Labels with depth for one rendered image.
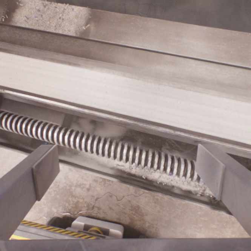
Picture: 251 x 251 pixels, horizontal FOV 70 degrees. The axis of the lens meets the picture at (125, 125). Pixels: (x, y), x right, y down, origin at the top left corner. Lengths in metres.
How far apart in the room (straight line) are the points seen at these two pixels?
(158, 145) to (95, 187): 0.58
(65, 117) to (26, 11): 0.40
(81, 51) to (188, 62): 0.16
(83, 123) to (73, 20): 0.46
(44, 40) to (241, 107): 0.30
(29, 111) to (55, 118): 0.11
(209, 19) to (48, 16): 0.32
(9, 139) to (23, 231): 0.39
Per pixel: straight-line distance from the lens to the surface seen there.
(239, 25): 0.48
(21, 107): 0.78
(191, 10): 0.47
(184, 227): 1.16
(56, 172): 0.17
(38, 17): 0.36
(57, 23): 0.34
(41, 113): 0.73
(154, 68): 0.27
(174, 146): 0.68
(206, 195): 0.72
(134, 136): 0.68
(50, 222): 1.12
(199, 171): 0.17
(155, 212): 1.12
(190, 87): 0.24
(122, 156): 0.35
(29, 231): 0.95
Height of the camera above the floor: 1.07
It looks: 79 degrees down
